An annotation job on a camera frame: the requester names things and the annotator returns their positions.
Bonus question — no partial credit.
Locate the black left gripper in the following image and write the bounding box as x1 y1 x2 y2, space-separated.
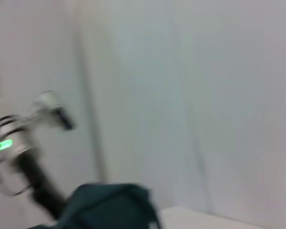
16 150 70 220

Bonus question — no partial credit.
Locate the teal insulated lunch bag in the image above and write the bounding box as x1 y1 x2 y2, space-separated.
31 182 163 229

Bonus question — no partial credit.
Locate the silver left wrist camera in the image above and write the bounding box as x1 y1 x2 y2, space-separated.
32 90 75 131

